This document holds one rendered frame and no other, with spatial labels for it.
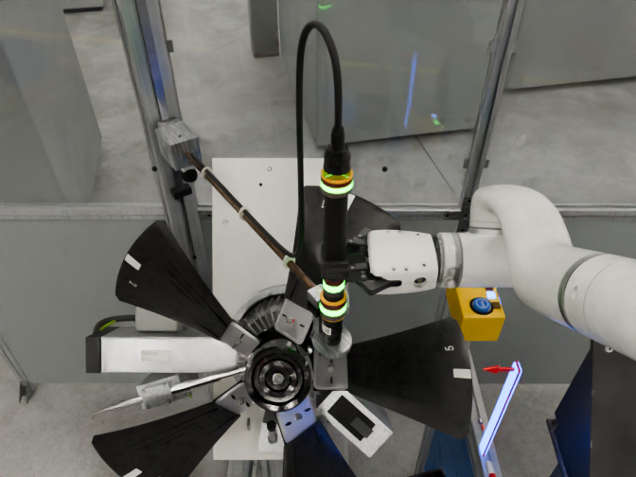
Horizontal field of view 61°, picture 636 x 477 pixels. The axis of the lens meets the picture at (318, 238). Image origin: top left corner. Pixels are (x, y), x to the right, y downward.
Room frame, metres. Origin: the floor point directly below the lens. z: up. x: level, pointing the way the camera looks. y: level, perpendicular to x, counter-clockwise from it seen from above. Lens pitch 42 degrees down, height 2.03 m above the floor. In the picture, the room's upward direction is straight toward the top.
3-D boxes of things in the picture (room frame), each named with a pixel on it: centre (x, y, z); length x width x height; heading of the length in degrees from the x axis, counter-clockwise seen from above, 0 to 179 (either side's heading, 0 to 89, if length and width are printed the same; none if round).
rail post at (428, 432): (0.92, -0.39, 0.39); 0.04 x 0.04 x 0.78; 0
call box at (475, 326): (0.88, -0.39, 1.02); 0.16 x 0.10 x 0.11; 0
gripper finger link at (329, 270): (0.55, -0.04, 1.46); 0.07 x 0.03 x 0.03; 90
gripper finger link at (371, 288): (0.55, -0.10, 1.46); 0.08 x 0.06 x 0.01; 149
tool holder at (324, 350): (0.59, -0.02, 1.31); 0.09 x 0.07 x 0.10; 35
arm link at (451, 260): (0.59, -0.19, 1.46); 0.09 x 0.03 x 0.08; 0
